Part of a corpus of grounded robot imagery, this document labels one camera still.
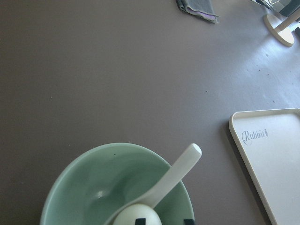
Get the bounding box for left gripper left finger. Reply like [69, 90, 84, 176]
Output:
[135, 218, 146, 225]

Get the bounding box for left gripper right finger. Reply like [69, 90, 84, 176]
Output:
[183, 219, 195, 225]

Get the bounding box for white ceramic spoon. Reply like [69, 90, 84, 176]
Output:
[105, 143, 202, 225]

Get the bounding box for mint green bowl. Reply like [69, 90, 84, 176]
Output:
[39, 142, 195, 225]

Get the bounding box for cream rabbit tray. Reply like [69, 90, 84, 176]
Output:
[229, 108, 300, 225]

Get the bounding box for wooden mug tree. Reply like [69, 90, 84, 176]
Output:
[263, 8, 300, 47]

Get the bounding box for grey folded cloth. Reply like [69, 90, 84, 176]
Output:
[176, 0, 219, 24]

